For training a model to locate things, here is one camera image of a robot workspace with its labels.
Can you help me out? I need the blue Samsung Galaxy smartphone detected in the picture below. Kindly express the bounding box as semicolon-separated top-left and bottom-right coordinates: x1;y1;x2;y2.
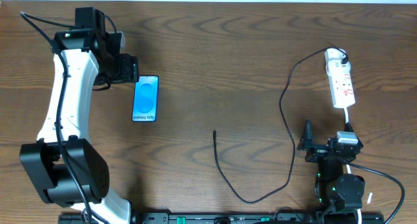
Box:
132;76;159;122

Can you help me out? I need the white USB charger plug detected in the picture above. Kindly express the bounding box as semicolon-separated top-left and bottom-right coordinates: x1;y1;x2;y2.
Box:
324;47;349;64

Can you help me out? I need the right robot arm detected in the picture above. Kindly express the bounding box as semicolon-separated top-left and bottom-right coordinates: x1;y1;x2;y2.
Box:
297;120;365;223

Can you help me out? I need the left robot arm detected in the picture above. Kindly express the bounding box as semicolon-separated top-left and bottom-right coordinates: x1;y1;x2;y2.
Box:
20;7;139;223

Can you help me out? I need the black USB charging cable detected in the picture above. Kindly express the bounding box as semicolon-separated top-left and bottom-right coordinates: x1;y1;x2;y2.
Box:
212;46;349;204

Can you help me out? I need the white power strip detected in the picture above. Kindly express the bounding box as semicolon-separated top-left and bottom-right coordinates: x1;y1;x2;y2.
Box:
326;59;356;109

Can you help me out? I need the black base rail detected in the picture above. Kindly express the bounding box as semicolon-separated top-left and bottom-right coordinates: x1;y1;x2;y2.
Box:
57;211;384;224

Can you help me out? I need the small white paper scrap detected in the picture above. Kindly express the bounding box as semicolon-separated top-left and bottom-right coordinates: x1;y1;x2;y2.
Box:
367;192;373;204

